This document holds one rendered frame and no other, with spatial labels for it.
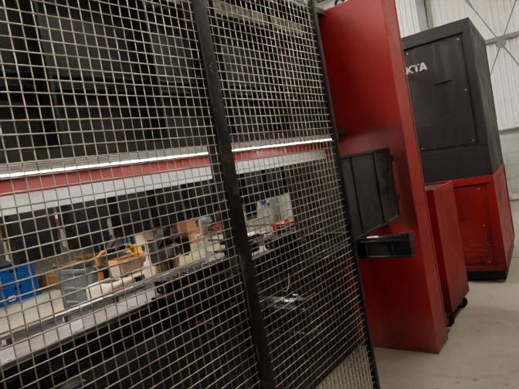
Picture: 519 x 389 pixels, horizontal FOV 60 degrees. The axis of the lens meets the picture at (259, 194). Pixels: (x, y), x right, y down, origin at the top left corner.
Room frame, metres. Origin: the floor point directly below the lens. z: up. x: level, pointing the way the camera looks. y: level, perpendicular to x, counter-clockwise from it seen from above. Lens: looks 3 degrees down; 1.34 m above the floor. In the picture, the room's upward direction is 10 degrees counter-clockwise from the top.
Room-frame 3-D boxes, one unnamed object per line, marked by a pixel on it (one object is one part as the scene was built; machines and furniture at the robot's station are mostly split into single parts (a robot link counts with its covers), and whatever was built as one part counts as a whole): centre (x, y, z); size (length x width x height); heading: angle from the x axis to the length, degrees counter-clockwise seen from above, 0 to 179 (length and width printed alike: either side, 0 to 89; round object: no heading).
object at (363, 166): (2.31, -0.48, 1.12); 1.13 x 0.02 x 0.44; 142
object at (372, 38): (3.10, -0.68, 1.15); 0.85 x 0.25 x 2.30; 52
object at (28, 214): (1.53, 0.80, 1.26); 0.15 x 0.09 x 0.17; 142
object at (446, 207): (3.41, -1.14, 0.50); 0.50 x 0.50 x 1.00; 52
